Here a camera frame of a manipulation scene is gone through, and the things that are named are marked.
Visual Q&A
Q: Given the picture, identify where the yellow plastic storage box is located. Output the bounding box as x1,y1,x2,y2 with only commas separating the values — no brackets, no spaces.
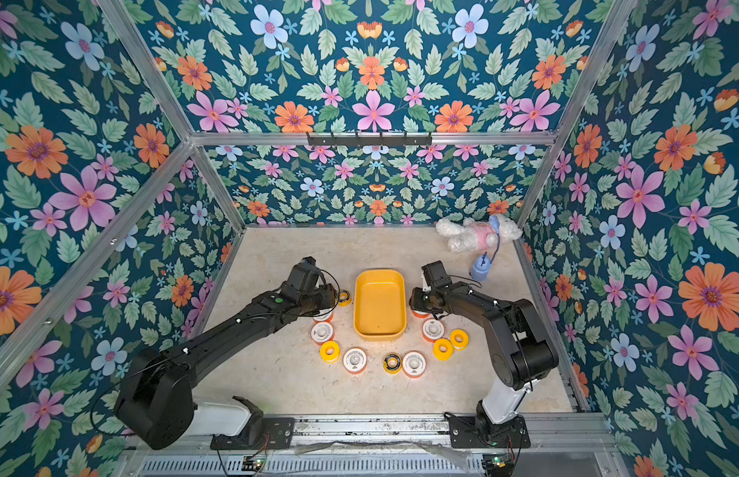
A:
354,268,407,342

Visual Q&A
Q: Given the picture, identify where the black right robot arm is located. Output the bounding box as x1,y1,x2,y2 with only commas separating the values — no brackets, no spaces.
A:
409,262,558,447

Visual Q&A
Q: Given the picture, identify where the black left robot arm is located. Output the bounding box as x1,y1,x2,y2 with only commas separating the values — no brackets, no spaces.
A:
113,256,341,450

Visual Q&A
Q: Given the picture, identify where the yellow black tape roll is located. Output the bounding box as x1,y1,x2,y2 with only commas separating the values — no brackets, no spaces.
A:
383,353,403,375
338,289,352,307

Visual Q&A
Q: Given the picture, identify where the white plush toy pink shirt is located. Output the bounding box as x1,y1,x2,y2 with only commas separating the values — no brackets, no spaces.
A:
435,215,523,254

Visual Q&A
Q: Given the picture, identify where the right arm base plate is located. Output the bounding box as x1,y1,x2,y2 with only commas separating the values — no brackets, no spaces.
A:
444,413,532,449

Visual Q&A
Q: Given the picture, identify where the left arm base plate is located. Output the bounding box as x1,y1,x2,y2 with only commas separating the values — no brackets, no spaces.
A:
210,417,295,451

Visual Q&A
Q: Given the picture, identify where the black wall hook rail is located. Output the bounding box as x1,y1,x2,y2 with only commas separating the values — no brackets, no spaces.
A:
306,132,433,148

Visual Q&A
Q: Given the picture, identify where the aluminium front rail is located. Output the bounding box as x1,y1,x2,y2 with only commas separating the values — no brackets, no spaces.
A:
123,413,619,457

